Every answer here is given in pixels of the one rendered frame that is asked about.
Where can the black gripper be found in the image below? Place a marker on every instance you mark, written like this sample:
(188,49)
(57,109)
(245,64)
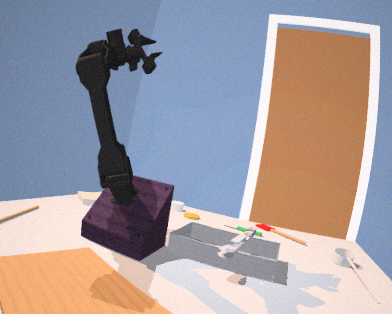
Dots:
(136,52)

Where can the red spatula with wooden handle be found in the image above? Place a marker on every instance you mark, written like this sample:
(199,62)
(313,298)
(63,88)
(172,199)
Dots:
(268,228)

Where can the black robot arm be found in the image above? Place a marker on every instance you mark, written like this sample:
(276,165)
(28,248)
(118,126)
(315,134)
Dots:
(93,68)

